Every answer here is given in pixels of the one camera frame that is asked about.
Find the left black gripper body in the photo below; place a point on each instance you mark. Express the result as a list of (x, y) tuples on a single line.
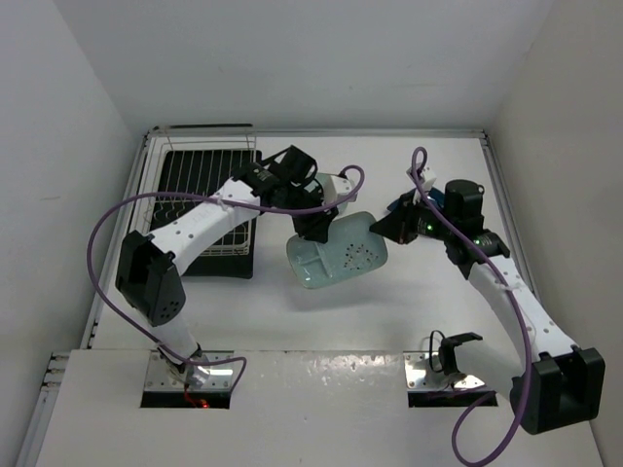
[(298, 198)]

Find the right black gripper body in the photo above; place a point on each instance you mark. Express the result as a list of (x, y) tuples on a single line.
[(429, 223)]

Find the dark blue leaf dish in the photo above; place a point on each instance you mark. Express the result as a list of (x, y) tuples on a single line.
[(434, 195)]

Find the light green plate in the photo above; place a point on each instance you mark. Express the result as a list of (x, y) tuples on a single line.
[(351, 251), (316, 187)]

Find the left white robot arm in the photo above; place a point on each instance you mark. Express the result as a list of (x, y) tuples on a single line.
[(151, 266)]

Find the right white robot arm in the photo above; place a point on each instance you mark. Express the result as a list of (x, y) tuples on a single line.
[(555, 383)]

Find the black drainer tray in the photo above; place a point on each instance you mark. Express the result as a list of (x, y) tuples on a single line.
[(202, 172)]

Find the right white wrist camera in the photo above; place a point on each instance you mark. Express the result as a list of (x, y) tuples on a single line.
[(426, 179)]

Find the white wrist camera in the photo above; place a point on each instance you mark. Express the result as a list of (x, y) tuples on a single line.
[(336, 188), (426, 179)]

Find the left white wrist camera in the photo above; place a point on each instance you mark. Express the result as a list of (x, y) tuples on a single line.
[(336, 188)]

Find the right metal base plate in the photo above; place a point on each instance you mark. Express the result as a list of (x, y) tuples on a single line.
[(420, 378)]

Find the metal base plate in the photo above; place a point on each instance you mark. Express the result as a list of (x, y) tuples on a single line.
[(420, 378), (162, 376)]

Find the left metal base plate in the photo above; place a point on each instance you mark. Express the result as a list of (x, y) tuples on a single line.
[(162, 376)]

